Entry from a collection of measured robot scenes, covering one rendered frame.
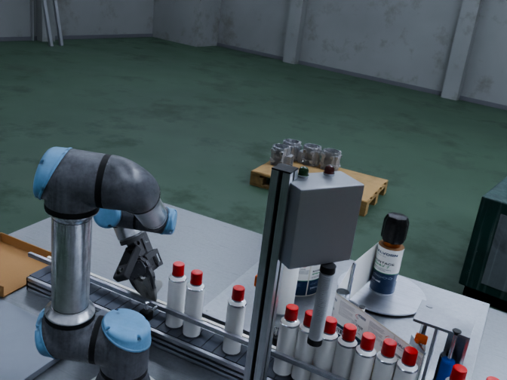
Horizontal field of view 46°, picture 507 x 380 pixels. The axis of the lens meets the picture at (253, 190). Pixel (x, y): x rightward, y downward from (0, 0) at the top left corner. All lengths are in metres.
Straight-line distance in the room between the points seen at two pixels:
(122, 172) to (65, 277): 0.29
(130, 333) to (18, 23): 11.42
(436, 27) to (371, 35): 1.31
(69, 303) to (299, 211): 0.57
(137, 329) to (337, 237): 0.52
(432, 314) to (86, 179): 0.89
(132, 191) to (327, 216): 0.42
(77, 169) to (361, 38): 11.46
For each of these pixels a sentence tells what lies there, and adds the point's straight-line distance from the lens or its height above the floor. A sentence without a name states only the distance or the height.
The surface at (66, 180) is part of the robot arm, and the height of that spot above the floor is 1.45.
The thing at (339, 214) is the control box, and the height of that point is 1.41.
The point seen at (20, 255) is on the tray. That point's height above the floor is 0.83.
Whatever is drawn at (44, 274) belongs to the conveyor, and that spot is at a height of 0.88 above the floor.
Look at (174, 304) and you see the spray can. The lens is 1.74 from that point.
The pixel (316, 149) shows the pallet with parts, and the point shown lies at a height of 0.31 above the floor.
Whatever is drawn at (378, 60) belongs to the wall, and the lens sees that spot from 12.39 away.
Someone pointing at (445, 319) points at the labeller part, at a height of 1.14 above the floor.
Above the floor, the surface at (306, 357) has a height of 0.96.
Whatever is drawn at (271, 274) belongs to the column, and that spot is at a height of 1.25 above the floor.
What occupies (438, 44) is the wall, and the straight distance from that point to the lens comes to 11.93.
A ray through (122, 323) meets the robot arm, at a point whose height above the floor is 1.07.
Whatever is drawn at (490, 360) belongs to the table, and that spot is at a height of 0.83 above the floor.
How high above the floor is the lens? 1.90
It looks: 21 degrees down
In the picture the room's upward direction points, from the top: 7 degrees clockwise
